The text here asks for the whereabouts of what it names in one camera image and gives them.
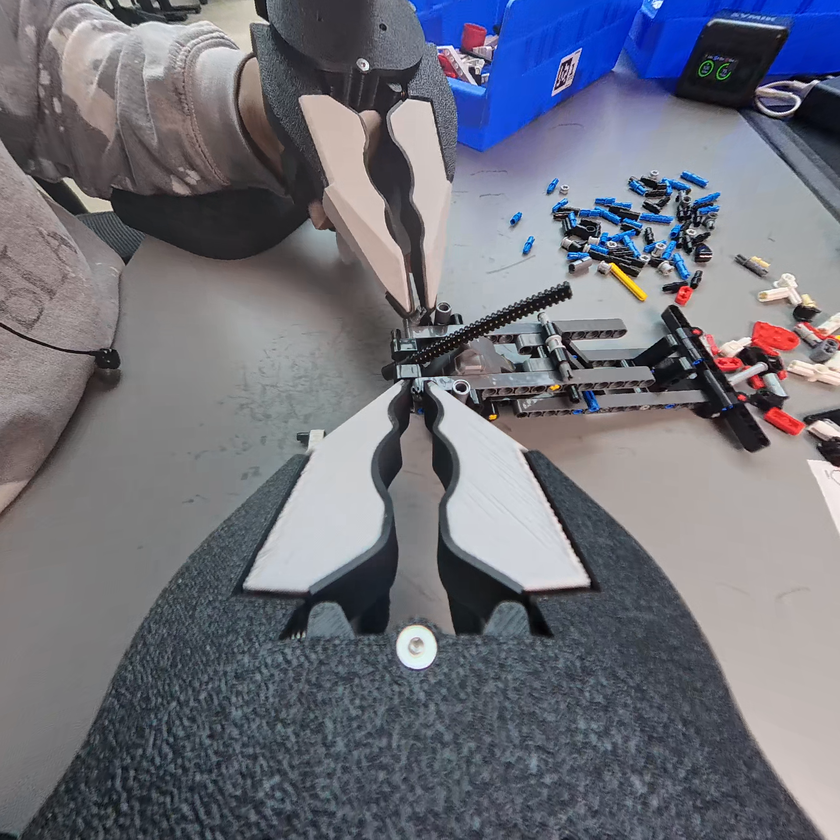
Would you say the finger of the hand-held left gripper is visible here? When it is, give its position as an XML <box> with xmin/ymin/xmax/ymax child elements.
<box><xmin>387</xmin><ymin>98</ymin><xmax>454</xmax><ymax>308</ymax></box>
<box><xmin>298</xmin><ymin>94</ymin><xmax>416</xmax><ymax>312</ymax></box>

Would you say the person's left hand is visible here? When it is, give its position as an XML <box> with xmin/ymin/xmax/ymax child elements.
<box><xmin>238</xmin><ymin>56</ymin><xmax>361</xmax><ymax>265</ymax></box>

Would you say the grey toy chassis assembly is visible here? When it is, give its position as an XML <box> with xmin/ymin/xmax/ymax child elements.
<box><xmin>381</xmin><ymin>282</ymin><xmax>772</xmax><ymax>454</ymax></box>

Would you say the pile of red white parts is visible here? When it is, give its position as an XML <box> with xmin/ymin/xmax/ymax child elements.
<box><xmin>735</xmin><ymin>252</ymin><xmax>840</xmax><ymax>465</ymax></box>

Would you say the pile of small toy pins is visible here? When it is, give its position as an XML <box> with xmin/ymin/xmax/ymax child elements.
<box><xmin>511</xmin><ymin>169</ymin><xmax>723</xmax><ymax>303</ymax></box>

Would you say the black power adapter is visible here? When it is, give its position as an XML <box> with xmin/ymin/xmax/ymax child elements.
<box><xmin>796</xmin><ymin>80</ymin><xmax>840</xmax><ymax>132</ymax></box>

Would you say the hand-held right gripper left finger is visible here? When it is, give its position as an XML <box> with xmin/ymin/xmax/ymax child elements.
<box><xmin>243</xmin><ymin>381</ymin><xmax>412</xmax><ymax>597</ymax></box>

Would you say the white sticker sheet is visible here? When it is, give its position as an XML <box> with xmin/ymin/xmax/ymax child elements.
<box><xmin>807</xmin><ymin>459</ymin><xmax>840</xmax><ymax>536</ymax></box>

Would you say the black charger green display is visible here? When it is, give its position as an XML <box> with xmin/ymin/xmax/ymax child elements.
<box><xmin>676</xmin><ymin>13</ymin><xmax>793</xmax><ymax>109</ymax></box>

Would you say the black office chair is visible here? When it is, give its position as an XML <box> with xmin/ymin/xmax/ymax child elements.
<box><xmin>39</xmin><ymin>177</ymin><xmax>317</xmax><ymax>263</ymax></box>

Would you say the white cable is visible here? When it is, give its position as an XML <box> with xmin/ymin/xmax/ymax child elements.
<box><xmin>753</xmin><ymin>77</ymin><xmax>823</xmax><ymax>119</ymax></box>

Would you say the blue plastic bin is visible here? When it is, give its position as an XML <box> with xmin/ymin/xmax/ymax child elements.
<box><xmin>410</xmin><ymin>0</ymin><xmax>645</xmax><ymax>153</ymax></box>
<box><xmin>623</xmin><ymin>0</ymin><xmax>723</xmax><ymax>81</ymax></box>

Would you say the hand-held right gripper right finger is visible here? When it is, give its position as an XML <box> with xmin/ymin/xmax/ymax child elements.
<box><xmin>422</xmin><ymin>381</ymin><xmax>592</xmax><ymax>595</ymax></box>

